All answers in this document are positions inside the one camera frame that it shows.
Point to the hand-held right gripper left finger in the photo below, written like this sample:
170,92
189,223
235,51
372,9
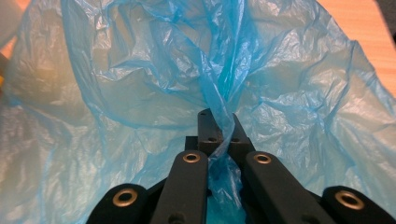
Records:
210,130

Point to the blue plastic trash bag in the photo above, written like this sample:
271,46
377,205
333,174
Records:
124,93

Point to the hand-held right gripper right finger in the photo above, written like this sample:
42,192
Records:
241,143

